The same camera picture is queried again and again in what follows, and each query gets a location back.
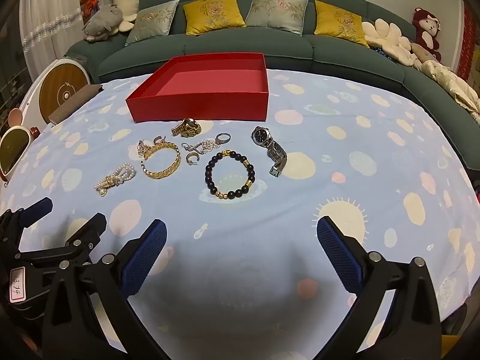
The beige quilt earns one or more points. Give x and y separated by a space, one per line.
450 82

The gold cuff bangle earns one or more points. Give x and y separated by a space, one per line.
165 146

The yellow embroidered cushion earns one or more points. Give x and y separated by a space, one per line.
213 13
337 20

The white flower cushion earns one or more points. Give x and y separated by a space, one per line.
386 37

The red cardboard box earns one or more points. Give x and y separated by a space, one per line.
195 108

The green sofa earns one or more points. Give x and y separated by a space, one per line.
240 45

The blue patterned cloth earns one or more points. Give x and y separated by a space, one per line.
386 54

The rhinestone cluster jewelry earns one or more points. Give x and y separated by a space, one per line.
142 150

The silver hoop earring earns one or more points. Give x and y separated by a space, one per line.
165 138
187 159

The silver tinsel garland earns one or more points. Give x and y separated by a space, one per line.
48 26

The silver wristwatch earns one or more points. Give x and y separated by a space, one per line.
277 155

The red hanging ornament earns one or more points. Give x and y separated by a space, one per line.
90 5

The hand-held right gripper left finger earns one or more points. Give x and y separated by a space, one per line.
144 258

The brown mat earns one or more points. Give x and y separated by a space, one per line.
75 101

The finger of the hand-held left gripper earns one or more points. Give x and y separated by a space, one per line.
37 209
88 232

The blue printed blanket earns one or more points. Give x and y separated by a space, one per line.
337 120

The grey embroidered cushion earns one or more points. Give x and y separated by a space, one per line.
153 20
277 9

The white round wooden-top stool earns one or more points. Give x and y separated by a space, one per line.
60 90

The red wall hanging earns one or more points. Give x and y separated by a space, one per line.
468 41

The beige plush toy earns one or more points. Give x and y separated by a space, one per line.
420 50

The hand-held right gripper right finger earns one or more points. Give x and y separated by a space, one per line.
339 251

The white rimmed round object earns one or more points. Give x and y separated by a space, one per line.
13 146

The red monkey plush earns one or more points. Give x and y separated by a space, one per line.
427 26

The grey pig plush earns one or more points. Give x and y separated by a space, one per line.
103 20

